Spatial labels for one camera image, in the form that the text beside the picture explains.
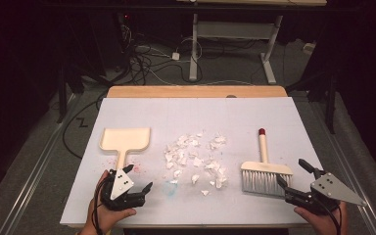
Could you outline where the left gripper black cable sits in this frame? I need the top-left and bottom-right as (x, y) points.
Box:
(91, 177), (112, 235)

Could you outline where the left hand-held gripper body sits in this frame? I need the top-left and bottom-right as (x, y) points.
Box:
(100, 167), (146, 212)

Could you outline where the cream plastic dustpan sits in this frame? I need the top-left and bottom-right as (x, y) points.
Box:
(98, 126), (152, 171)

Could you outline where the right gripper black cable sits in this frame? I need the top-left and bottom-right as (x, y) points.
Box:
(319, 195), (344, 235)

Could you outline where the cream hand brush red tip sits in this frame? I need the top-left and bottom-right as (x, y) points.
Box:
(240, 127), (294, 199)

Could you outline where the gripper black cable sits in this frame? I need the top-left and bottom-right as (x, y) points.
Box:
(91, 177), (112, 235)
(319, 195), (344, 235)

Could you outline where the white table mat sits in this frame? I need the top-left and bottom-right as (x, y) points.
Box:
(59, 96), (336, 228)

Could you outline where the pile of white paper scraps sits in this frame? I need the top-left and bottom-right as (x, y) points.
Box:
(164, 131), (229, 197)

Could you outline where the small white box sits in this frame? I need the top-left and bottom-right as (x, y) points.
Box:
(303, 42), (317, 55)

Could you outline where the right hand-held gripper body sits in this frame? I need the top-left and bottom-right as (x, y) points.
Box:
(285, 169), (367, 216)

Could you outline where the person's right hand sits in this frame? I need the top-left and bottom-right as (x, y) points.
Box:
(293, 200), (349, 235)

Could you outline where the long black floor cable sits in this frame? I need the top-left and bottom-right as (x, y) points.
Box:
(62, 92), (109, 161)

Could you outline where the tangle of floor cables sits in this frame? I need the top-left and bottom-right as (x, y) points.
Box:
(118, 23), (204, 86)

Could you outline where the black metal stand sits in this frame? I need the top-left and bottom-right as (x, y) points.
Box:
(57, 65), (86, 124)
(287, 71), (337, 135)

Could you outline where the person's left hand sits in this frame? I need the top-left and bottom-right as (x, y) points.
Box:
(84, 169), (137, 233)

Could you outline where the white metal desk frame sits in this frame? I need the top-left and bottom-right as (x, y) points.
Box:
(175, 0), (328, 85)

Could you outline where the wooden table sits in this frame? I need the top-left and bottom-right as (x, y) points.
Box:
(106, 85), (289, 99)

